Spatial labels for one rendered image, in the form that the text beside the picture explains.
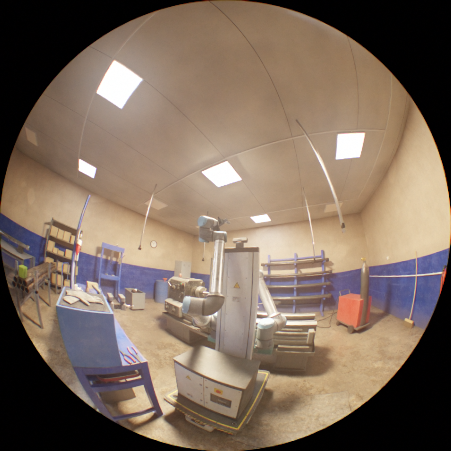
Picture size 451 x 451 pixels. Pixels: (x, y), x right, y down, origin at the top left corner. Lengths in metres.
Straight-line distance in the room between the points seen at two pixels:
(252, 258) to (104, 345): 1.20
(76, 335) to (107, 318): 0.24
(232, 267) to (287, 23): 2.56
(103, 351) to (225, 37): 2.58
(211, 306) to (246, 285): 0.39
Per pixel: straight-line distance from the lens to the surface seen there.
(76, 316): 0.86
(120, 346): 1.26
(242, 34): 1.86
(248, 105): 1.93
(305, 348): 2.14
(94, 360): 1.02
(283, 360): 2.28
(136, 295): 4.37
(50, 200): 5.70
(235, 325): 1.22
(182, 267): 6.25
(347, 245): 5.47
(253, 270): 1.08
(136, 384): 1.24
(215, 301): 0.84
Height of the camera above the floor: 1.58
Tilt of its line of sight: 19 degrees up
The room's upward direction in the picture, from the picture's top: 3 degrees clockwise
